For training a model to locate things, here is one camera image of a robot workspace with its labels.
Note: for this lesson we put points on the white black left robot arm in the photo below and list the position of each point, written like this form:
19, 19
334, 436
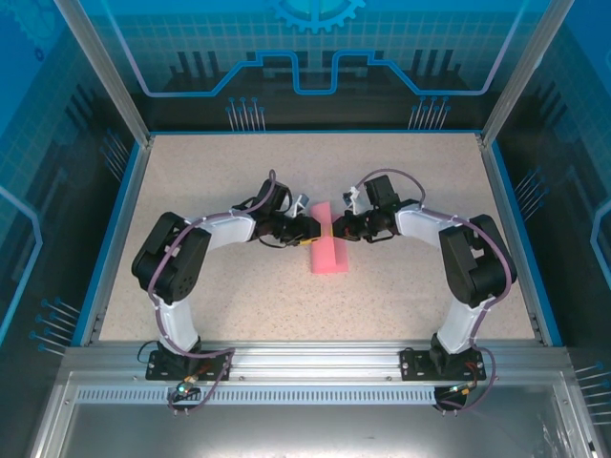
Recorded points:
229, 231

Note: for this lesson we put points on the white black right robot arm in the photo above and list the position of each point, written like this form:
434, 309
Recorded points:
415, 224

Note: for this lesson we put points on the steel tray panel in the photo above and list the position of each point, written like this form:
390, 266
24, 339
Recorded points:
305, 434

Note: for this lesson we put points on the aluminium mounting rail beam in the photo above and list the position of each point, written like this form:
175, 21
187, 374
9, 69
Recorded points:
315, 362

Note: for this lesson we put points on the aluminium side rail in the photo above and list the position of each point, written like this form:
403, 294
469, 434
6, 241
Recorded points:
511, 229
119, 229

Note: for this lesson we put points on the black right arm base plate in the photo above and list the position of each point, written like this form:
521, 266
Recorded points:
411, 366

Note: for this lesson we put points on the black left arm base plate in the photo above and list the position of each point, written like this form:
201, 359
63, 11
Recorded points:
160, 367

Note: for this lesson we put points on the aluminium frame post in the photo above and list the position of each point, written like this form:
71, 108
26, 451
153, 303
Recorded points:
102, 71
525, 67

